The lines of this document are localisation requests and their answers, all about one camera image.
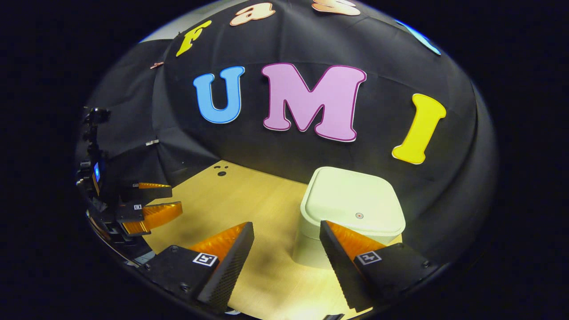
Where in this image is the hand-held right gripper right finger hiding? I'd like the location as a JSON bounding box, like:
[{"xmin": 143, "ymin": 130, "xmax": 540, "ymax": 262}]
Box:
[{"xmin": 319, "ymin": 220, "xmax": 445, "ymax": 313}]

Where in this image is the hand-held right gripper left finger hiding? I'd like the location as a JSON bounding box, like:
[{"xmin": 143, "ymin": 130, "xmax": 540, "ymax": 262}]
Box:
[{"xmin": 143, "ymin": 221, "xmax": 255, "ymax": 314}]

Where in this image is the green desktop garbage bin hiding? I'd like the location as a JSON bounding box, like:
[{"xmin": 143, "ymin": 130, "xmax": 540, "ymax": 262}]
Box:
[{"xmin": 292, "ymin": 167, "xmax": 406, "ymax": 270}]

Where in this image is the wooden desktop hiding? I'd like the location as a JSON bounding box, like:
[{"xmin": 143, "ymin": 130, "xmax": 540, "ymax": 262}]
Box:
[{"xmin": 142, "ymin": 160, "xmax": 403, "ymax": 320}]

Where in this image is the black backdrop cloth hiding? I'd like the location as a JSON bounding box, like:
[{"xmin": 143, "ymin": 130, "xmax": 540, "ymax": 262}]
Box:
[{"xmin": 76, "ymin": 0, "xmax": 497, "ymax": 267}]

